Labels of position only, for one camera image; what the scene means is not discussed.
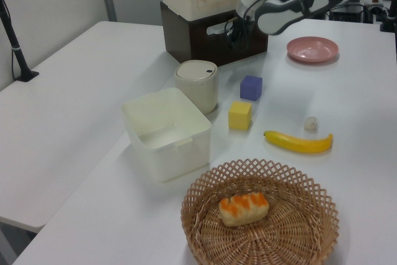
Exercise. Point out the pink plastic plate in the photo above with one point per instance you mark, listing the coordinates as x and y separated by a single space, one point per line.
311 49

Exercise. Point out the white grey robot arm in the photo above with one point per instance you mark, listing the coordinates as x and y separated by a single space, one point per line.
273 20

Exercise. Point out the white plastic storage bin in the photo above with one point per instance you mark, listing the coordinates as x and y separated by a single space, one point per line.
167 141

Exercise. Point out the woven wicker basket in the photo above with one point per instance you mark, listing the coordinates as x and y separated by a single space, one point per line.
279 234

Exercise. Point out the black pole with base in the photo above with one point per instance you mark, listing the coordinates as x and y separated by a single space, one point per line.
14 44

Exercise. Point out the small white rice ball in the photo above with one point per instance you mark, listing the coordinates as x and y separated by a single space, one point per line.
310 123

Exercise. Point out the toy salmon sushi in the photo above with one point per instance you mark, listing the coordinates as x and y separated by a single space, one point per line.
243 209

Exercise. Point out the brown drawer housing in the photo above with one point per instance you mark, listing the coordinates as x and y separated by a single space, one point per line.
176 38

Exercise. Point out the yellow foam cube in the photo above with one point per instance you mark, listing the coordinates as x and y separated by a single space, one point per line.
239 116

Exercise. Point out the cream lidded trash can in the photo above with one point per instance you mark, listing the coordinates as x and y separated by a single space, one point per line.
198 88

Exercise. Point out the black clamp mount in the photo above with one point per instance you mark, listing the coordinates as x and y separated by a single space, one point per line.
387 20

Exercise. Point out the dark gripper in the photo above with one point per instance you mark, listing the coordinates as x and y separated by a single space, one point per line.
242 24

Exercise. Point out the black equipment box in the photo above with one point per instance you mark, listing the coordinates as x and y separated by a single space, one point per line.
345 13

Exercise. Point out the yellow toy banana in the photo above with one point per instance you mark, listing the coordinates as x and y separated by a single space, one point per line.
297 144

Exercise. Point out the purple foam cube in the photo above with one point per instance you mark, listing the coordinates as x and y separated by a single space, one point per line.
250 88

